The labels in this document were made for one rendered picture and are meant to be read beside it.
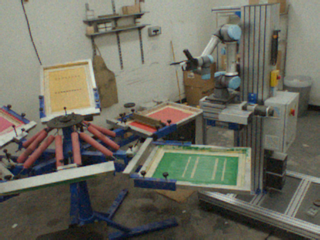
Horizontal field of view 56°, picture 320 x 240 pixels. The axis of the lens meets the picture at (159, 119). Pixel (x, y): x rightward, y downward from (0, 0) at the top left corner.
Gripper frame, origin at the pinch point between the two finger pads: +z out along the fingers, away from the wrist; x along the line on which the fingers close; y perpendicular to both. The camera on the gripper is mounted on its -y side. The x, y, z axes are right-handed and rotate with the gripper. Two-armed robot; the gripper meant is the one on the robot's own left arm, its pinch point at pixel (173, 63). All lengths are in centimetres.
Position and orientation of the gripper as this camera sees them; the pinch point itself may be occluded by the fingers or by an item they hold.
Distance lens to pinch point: 237.7
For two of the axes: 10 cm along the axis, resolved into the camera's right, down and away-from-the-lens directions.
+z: -8.7, 2.6, -4.2
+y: 1.5, 9.5, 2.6
